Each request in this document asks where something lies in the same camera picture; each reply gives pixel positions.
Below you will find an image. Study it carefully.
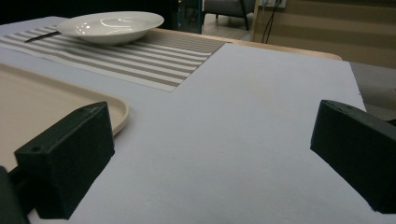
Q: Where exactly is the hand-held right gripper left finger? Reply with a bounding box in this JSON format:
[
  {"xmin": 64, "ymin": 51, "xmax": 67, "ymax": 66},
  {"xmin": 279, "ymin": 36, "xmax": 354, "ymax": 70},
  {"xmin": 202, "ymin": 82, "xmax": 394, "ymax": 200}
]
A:
[{"xmin": 14, "ymin": 101, "xmax": 116, "ymax": 220}]

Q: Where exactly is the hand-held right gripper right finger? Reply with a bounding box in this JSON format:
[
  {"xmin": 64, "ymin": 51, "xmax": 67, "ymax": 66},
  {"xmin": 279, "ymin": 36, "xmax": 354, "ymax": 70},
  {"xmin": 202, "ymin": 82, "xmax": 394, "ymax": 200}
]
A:
[{"xmin": 309, "ymin": 99, "xmax": 396, "ymax": 215}]

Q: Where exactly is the beige plastic tray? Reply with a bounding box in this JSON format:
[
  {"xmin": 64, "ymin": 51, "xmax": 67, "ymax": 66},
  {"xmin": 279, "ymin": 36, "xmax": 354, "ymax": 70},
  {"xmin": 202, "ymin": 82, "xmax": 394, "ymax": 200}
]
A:
[{"xmin": 0, "ymin": 63, "xmax": 131, "ymax": 173}]

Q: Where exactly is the striped placemat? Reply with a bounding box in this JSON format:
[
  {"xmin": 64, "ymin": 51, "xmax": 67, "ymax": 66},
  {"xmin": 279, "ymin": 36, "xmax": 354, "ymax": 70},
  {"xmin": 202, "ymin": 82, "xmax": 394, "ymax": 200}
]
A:
[{"xmin": 0, "ymin": 25, "xmax": 227, "ymax": 93}]

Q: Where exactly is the black chopstick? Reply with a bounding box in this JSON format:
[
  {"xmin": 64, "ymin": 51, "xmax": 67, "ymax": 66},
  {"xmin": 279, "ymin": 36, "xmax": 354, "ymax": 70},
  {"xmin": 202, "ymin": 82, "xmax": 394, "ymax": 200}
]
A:
[{"xmin": 23, "ymin": 30, "xmax": 63, "ymax": 44}]

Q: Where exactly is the white ceramic bowl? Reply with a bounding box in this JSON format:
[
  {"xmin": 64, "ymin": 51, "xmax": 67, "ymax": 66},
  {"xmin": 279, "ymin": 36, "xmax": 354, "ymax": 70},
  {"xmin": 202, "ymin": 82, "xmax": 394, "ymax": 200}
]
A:
[{"xmin": 55, "ymin": 10, "xmax": 165, "ymax": 47}]

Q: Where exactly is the wooden table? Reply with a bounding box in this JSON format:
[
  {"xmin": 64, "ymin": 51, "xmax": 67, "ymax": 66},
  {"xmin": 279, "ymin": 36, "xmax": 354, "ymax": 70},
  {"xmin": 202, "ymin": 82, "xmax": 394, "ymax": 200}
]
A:
[{"xmin": 150, "ymin": 27, "xmax": 344, "ymax": 62}]

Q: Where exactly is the grey chair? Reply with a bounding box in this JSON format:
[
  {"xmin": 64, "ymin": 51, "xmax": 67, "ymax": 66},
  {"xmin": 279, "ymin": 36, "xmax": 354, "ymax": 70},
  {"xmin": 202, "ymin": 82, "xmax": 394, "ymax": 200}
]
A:
[{"xmin": 203, "ymin": 0, "xmax": 258, "ymax": 32}]

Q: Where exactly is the black cable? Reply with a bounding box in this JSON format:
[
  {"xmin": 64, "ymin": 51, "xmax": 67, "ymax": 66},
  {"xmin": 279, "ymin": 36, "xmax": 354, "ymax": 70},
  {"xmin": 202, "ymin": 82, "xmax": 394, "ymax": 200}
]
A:
[{"xmin": 261, "ymin": 0, "xmax": 284, "ymax": 45}]

